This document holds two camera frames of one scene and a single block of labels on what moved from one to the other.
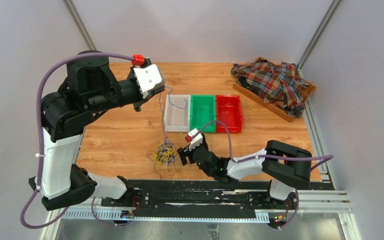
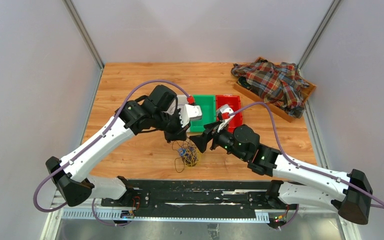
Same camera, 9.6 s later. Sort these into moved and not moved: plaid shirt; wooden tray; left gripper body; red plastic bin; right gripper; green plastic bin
Moved: left gripper body; right gripper
Not moved: red plastic bin; wooden tray; green plastic bin; plaid shirt
